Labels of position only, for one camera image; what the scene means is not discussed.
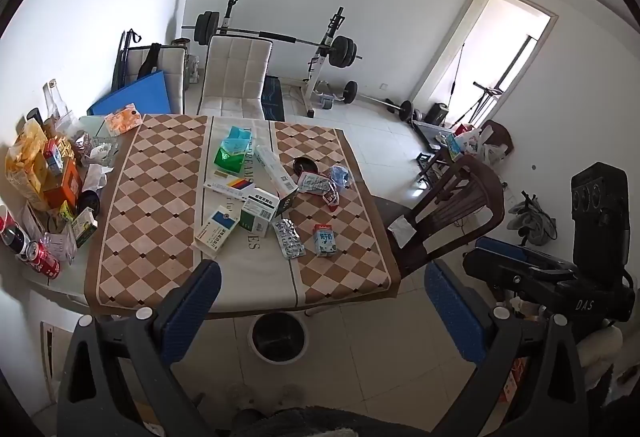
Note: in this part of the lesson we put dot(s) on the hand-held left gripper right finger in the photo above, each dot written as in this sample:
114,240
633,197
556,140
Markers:
452,312

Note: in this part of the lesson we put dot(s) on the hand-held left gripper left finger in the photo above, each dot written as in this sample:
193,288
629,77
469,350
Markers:
192,312

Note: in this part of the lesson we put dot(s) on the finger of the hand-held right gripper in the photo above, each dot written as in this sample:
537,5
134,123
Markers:
505,248
500,269

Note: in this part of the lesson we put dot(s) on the round white trash bin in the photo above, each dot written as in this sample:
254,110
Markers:
278,337

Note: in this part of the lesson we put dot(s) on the rainbow striped white box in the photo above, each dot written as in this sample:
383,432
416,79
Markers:
230,184

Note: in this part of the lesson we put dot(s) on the long white box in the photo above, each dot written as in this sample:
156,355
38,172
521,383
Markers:
272,169

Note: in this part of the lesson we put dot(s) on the grey cloth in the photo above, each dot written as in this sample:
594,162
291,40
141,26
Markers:
532,219

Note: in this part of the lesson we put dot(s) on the dark brown wooden chair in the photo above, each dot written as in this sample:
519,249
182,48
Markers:
445,212

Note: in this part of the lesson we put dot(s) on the blue white medicine box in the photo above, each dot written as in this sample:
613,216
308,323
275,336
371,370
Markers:
217,227

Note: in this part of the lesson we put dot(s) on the white paper sheet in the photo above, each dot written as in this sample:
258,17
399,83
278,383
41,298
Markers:
400,228

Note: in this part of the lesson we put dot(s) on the grey fuzzy slipper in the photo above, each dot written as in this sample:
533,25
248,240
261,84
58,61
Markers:
245,397
286,396

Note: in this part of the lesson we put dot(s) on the brown checked tablecloth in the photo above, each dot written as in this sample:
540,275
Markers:
150,217

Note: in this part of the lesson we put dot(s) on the white plastic bags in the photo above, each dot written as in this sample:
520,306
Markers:
487,144

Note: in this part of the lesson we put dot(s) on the silver blister pack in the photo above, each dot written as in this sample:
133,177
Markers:
315,182
289,239

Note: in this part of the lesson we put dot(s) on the white dark green medicine box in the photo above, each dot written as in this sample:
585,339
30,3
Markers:
262,204

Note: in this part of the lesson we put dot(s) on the white table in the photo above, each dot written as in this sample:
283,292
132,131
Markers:
60,289

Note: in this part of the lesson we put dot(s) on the green white carton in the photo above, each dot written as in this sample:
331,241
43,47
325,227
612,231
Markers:
82,224

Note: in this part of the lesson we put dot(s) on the small blue milk carton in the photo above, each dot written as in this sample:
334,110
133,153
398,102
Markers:
324,239

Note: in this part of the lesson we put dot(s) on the beige board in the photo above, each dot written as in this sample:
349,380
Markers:
50,357

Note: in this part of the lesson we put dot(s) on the green packet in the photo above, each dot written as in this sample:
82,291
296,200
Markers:
227,160

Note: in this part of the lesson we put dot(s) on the red wrapper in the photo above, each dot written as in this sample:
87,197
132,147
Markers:
330,198

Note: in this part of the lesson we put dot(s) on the crumpled white paper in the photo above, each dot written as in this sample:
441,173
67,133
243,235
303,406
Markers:
97,172

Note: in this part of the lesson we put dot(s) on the blue plastic wrapper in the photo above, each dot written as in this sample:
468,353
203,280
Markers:
341,176

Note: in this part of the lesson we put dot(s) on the teal tissue pack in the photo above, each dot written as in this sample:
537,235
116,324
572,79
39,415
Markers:
236,137

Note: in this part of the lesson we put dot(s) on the orange box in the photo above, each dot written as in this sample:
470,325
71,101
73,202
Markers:
62,187

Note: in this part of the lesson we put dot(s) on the black round dish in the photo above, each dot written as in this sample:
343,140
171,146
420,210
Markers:
305,165

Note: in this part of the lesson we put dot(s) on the open doorway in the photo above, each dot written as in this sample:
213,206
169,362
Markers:
487,52

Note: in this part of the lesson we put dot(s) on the orange white pack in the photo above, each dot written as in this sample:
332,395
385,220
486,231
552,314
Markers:
122,117

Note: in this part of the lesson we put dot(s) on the small red carton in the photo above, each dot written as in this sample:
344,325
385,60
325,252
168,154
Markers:
52,157

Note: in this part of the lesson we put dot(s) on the barbell with small plates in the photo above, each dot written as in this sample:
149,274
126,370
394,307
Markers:
350,91

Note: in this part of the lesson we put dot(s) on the yellow snack bag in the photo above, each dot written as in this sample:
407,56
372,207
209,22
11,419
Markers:
27,162

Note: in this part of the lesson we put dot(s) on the blue board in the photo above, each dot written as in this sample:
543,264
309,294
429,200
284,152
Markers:
137,94

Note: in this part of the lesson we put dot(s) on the black floor mat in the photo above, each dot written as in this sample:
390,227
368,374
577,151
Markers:
272,99

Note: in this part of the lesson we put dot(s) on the white padded chair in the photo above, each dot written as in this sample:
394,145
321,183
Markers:
235,77
167,62

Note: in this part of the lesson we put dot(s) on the clear glass bottle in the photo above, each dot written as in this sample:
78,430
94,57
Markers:
52,99

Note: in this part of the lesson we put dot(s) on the white weight rack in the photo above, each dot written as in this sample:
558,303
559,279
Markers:
320,62

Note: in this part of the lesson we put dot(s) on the black barbell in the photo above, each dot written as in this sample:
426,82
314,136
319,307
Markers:
275,37

